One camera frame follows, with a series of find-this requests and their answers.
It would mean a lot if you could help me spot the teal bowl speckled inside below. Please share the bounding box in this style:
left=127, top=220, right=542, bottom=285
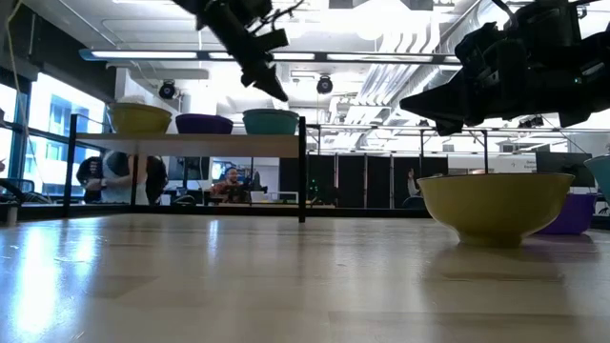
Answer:
left=243, top=117, right=299, bottom=136
left=241, top=108, right=300, bottom=120

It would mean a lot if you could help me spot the black computer monitor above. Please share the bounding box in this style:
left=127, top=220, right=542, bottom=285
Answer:
left=535, top=151, right=594, bottom=190

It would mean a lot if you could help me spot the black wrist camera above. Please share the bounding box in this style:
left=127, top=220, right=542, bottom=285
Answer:
left=259, top=28, right=291, bottom=53
left=455, top=21, right=501, bottom=49

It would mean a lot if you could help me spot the blue-grey chair back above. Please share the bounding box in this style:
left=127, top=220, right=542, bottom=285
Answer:
left=401, top=194, right=439, bottom=211

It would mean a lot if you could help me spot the wooden shelf with black legs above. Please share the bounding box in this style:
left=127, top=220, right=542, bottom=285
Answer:
left=64, top=113, right=308, bottom=224

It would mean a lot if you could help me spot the white pot with succulents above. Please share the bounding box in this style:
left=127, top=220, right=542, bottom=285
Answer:
left=583, top=154, right=610, bottom=215

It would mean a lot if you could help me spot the long ceiling light fixture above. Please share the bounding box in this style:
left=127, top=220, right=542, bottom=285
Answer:
left=78, top=47, right=447, bottom=66

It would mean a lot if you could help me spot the black partition wall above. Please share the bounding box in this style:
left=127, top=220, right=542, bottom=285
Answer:
left=278, top=154, right=449, bottom=210

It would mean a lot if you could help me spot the distant black metal frame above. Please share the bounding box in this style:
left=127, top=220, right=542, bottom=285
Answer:
left=307, top=123, right=610, bottom=173

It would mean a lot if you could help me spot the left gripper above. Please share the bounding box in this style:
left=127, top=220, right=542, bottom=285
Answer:
left=173, top=0, right=290, bottom=102

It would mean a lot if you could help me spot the black wall screen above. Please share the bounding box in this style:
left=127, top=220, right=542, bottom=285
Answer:
left=167, top=155, right=211, bottom=181

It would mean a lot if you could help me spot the large window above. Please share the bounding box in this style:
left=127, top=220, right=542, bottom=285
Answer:
left=0, top=71, right=110, bottom=202

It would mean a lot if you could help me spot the black aluminium table frame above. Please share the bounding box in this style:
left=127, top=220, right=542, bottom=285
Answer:
left=0, top=202, right=610, bottom=231

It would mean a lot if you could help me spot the purple mini bowl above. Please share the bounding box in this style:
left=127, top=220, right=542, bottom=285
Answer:
left=537, top=192, right=599, bottom=236
left=178, top=112, right=233, bottom=120
left=174, top=116, right=234, bottom=135

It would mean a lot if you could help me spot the person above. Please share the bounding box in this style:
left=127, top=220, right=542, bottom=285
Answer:
left=99, top=150, right=150, bottom=206
left=209, top=166, right=254, bottom=204
left=145, top=154, right=170, bottom=206
left=406, top=167, right=424, bottom=197
left=75, top=155, right=104, bottom=204

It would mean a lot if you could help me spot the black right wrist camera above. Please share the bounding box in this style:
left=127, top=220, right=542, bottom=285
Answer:
left=455, top=21, right=501, bottom=49

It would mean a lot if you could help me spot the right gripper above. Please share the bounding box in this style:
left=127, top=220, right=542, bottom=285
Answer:
left=399, top=42, right=533, bottom=136

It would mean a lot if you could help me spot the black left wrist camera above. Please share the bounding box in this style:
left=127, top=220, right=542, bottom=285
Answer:
left=259, top=28, right=291, bottom=53

